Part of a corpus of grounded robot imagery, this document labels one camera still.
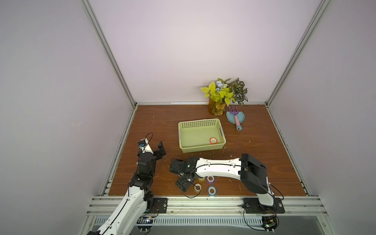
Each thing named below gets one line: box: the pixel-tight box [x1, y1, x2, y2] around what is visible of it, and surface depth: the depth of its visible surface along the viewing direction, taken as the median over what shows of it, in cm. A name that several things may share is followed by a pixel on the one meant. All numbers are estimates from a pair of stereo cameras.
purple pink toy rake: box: [228, 105, 243, 131], surface depth 114 cm
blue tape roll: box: [207, 185, 217, 197], surface depth 79 cm
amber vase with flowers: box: [200, 77, 249, 117], surface depth 97 cm
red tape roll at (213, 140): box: [209, 137, 218, 145], surface depth 99 cm
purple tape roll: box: [206, 175, 216, 185], surface depth 83 cm
